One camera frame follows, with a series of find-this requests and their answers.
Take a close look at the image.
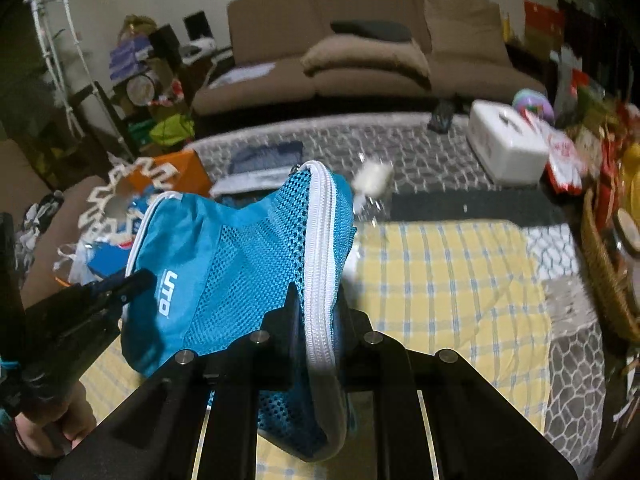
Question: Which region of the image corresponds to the blue mesh zipper pouch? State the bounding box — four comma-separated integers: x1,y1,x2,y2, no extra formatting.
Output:
121,160,355,462

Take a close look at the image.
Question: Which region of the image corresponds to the navy white booklet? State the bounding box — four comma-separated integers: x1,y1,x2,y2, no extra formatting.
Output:
209,141,304,198

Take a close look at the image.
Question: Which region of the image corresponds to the person hand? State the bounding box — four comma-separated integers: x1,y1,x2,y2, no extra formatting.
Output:
14,382,96,458

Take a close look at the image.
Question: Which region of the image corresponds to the crumpled white plastic bag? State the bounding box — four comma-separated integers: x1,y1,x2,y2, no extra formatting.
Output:
52,240,105,287

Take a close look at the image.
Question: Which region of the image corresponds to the yellow checkered cloth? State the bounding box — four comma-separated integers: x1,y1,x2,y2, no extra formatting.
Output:
79,219,554,480

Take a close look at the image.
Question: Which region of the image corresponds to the crumpled white tissue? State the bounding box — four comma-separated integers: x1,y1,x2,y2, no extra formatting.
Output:
352,158,394,212

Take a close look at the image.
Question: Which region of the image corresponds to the grey giraffe pattern tablecloth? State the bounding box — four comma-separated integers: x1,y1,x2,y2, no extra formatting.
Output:
194,113,605,478

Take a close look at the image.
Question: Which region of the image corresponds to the orange cardboard box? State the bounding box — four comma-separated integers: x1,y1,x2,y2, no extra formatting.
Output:
126,150,213,196

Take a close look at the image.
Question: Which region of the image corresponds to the green bag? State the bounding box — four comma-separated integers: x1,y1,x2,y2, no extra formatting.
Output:
149,115,195,148

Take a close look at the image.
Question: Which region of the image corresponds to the white tissue box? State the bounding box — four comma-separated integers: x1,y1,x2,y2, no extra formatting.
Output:
466,100,549,186

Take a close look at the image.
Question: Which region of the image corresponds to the black remote control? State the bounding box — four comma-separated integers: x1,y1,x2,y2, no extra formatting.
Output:
428,100,456,134

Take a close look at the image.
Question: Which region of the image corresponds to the wicker basket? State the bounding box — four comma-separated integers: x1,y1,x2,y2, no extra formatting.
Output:
580,188,640,344

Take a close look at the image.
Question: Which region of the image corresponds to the red white snack bag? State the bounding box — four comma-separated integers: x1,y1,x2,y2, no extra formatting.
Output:
521,110,588,196

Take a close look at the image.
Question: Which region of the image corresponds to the white paper on sofa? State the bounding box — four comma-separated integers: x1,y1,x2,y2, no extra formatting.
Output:
208,63,276,89

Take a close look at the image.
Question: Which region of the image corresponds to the pastel round container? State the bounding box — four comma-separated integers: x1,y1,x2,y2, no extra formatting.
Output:
512,89,554,122

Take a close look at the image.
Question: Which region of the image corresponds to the tan sofa cushion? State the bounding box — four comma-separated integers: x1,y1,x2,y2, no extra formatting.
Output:
300,35,431,82

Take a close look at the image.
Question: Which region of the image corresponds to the brown sofa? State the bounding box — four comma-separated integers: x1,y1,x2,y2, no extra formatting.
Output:
192,0,544,117

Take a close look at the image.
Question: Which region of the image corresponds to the black sofa cushion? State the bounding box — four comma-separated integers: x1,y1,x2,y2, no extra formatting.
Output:
330,20,412,44

